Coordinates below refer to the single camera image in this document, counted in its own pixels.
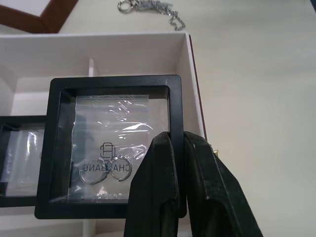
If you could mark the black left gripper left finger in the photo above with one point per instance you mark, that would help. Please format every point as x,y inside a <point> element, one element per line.
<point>150,187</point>

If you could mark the wooden jewelry box white-lined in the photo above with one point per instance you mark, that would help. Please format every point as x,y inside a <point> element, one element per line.
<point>123,54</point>

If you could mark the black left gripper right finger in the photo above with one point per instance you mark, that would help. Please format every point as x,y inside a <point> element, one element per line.
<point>217,197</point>

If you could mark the black display case with rings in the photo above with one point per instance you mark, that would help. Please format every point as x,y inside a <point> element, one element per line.
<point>55,138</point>

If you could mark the clear zip bag with logo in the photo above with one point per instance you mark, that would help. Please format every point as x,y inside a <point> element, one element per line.
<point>108,128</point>

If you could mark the brown wooden jewelry box lid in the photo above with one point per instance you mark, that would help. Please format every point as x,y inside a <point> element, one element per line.
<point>37,17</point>

